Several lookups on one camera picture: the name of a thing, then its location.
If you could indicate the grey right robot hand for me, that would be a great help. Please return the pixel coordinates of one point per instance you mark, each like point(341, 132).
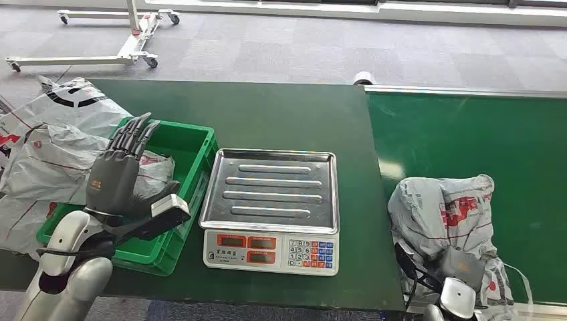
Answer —
point(463, 266)

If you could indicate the flat grey package red stripes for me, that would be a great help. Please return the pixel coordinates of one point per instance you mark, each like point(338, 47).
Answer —
point(22, 221)

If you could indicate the white scale with steel tray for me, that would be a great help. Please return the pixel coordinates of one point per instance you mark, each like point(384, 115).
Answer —
point(272, 195)

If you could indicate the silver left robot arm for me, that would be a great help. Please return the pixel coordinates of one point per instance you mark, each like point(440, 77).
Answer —
point(75, 283)

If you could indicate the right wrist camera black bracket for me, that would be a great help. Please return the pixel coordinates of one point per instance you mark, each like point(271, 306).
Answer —
point(407, 266)

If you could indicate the green conveyor belt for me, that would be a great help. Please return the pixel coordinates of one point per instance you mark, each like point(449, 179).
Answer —
point(465, 137)

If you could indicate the grey package with black print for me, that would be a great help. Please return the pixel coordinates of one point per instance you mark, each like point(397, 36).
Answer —
point(66, 106)

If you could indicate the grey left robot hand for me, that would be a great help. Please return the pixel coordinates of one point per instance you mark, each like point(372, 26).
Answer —
point(110, 181)

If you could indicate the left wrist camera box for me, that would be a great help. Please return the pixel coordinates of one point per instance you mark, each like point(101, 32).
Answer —
point(170, 206)

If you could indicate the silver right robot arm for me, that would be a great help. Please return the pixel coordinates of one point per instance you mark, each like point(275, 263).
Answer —
point(456, 299)

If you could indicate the grey package with red print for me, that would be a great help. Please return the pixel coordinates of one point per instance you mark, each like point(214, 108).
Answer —
point(443, 212)

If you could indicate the green plastic basket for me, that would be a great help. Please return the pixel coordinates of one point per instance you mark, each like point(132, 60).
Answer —
point(146, 252)

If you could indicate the white wheeled stand frame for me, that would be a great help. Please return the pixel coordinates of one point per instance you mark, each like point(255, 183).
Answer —
point(133, 44)

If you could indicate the white roller end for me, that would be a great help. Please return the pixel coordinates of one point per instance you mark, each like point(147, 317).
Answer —
point(364, 77)

